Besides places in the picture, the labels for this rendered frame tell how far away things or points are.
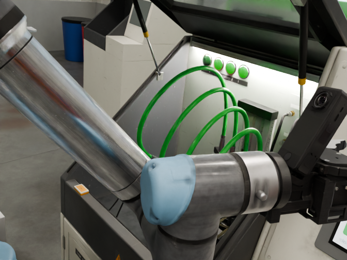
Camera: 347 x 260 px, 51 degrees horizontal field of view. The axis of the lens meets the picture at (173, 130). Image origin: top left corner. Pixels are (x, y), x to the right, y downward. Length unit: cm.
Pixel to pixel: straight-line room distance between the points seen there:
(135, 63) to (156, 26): 45
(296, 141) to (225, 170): 11
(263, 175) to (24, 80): 29
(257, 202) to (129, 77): 362
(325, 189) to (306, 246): 50
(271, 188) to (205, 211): 8
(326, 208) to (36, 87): 38
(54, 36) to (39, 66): 774
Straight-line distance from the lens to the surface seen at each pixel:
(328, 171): 49
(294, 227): 98
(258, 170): 43
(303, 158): 46
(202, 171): 40
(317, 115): 48
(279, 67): 120
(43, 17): 802
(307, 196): 50
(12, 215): 287
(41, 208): 291
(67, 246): 152
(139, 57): 400
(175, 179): 38
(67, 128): 46
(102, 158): 48
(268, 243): 103
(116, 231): 113
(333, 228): 93
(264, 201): 44
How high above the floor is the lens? 166
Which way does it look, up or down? 23 degrees down
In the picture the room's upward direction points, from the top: 6 degrees clockwise
